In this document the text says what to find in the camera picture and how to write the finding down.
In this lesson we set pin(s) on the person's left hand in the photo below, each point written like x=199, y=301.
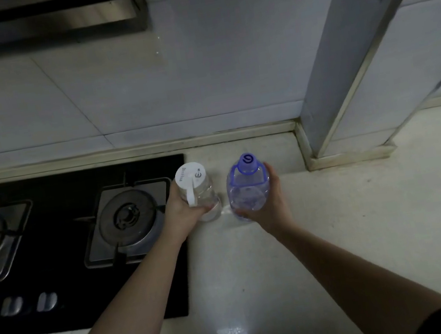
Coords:
x=180, y=215

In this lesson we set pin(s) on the person's right hand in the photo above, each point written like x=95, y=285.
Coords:
x=272, y=206

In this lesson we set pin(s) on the person's left thumb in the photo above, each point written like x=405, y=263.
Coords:
x=201, y=210

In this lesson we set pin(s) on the person's right thumb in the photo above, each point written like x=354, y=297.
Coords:
x=248, y=212

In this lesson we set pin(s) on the clear bottle with blue cap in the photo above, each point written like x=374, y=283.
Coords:
x=248, y=189

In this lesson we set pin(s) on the clear bottle with white lid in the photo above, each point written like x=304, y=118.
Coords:
x=200, y=186

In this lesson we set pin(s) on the person's right forearm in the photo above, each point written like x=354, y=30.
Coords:
x=363, y=275

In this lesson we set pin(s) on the person's left forearm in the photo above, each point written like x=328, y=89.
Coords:
x=130, y=308

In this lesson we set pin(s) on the black glass gas stove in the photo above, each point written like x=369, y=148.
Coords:
x=71, y=251

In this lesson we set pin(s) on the silver stove knob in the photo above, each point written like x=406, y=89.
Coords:
x=46, y=301
x=12, y=306

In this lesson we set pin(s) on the steel range hood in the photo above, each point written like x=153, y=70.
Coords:
x=34, y=19

